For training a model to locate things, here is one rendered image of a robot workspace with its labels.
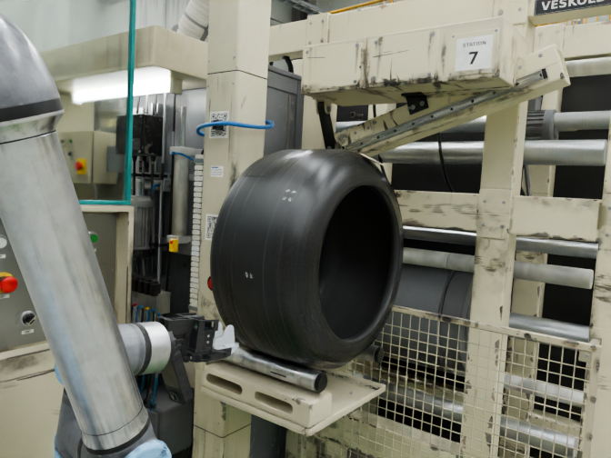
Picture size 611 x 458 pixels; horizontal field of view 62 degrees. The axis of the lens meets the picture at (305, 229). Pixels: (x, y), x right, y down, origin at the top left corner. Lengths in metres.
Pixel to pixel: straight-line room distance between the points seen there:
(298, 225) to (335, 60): 0.65
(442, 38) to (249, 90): 0.53
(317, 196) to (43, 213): 0.62
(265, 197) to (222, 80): 0.47
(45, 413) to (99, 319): 0.87
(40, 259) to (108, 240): 0.92
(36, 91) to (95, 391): 0.37
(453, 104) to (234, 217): 0.71
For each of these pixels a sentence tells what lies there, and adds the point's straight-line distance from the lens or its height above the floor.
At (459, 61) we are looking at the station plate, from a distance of 1.40.
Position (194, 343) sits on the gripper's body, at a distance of 1.00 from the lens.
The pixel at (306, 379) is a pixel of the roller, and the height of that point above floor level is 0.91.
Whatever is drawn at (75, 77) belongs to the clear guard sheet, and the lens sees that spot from 1.51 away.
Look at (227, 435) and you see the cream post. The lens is 1.61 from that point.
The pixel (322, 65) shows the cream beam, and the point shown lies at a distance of 1.60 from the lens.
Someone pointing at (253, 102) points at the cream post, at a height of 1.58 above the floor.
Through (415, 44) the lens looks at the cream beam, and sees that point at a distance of 1.46.
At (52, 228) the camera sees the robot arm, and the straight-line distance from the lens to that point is 0.65.
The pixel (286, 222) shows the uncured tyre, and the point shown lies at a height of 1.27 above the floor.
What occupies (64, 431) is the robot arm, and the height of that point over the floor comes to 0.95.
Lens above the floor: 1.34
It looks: 4 degrees down
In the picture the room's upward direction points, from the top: 3 degrees clockwise
